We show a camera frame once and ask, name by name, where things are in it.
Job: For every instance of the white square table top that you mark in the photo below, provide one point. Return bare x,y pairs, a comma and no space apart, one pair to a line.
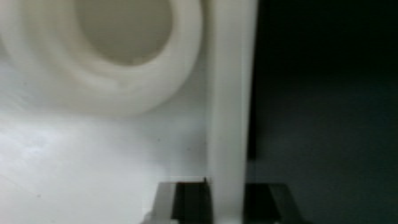
125,89

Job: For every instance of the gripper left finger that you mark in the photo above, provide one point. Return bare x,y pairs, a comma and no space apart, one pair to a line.
182,206

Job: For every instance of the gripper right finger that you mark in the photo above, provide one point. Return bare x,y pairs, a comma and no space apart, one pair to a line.
269,205

